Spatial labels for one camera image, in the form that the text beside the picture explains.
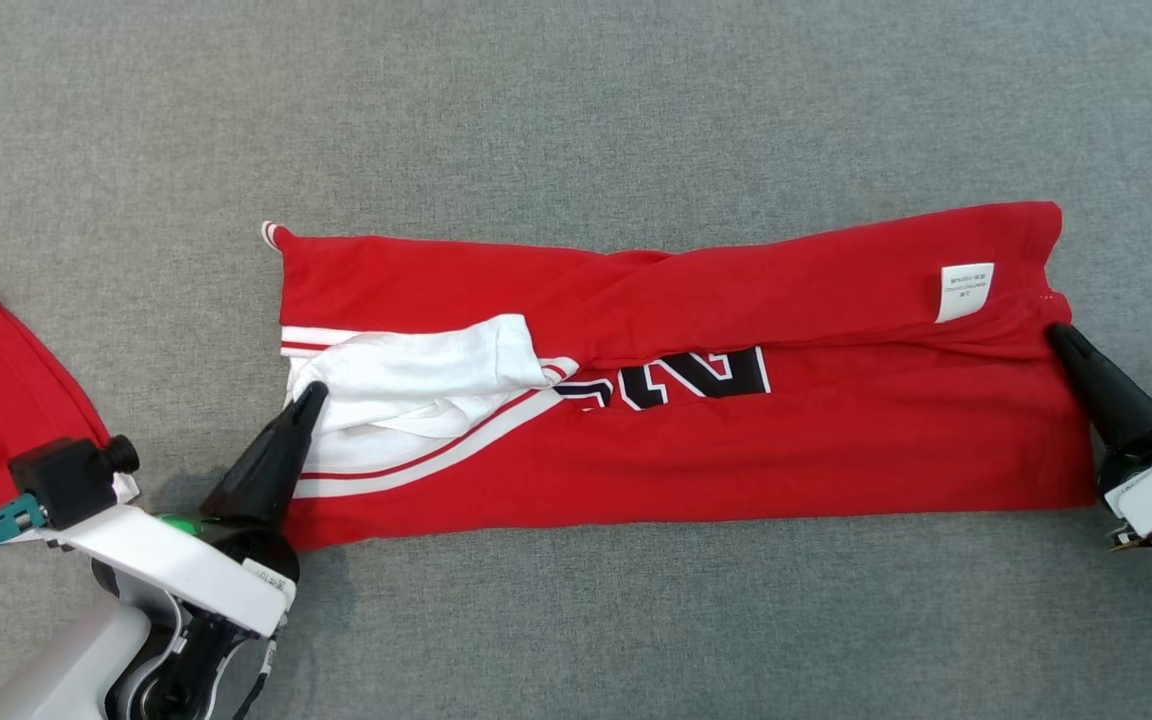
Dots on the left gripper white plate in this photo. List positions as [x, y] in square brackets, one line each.
[186, 570]

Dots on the red jersey with white sleeves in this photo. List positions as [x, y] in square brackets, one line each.
[736, 460]

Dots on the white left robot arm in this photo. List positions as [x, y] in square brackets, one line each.
[56, 670]

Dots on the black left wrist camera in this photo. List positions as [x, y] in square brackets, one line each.
[66, 480]

